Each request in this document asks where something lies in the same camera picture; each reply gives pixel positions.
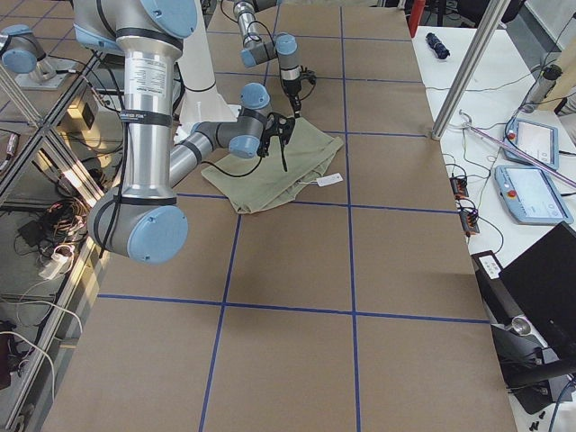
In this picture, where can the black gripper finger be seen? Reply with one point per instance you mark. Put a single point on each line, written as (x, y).
(284, 155)
(296, 105)

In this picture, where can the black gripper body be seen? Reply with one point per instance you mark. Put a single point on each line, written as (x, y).
(285, 143)
(290, 88)

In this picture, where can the olive green long-sleeve shirt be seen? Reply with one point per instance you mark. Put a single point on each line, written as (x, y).
(251, 189)

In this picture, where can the arm mounting base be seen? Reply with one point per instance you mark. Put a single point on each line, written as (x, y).
(48, 75)

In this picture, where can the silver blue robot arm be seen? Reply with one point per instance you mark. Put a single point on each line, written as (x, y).
(173, 118)
(260, 46)

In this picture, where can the white paper clothing tag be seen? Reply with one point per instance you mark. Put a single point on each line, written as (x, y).
(324, 180)

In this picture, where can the folded dark blue umbrella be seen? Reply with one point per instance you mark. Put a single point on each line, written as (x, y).
(437, 46)

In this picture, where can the pink reacher grabber stick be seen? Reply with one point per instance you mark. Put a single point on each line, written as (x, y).
(515, 154)

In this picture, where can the orange black electronics board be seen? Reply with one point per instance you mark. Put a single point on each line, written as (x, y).
(459, 187)

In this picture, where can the far grey teach pendant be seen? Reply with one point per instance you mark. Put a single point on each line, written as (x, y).
(539, 141)

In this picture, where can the grey teach pendant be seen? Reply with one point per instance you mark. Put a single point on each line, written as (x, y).
(539, 141)
(530, 196)

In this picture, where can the grey metal water bottle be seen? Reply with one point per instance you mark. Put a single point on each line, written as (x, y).
(543, 85)

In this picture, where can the white power strip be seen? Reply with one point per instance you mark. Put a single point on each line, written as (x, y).
(60, 262)

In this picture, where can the near grey teach pendant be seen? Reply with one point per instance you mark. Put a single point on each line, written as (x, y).
(530, 196)

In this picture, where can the black laptop computer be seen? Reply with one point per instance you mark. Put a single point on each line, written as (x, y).
(539, 285)

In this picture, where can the white camera stand column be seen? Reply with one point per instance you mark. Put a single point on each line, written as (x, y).
(202, 101)

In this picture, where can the aluminium frame post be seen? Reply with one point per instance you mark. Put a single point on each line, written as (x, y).
(471, 60)

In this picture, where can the aluminium truss frame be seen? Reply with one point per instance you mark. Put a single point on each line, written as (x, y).
(44, 317)

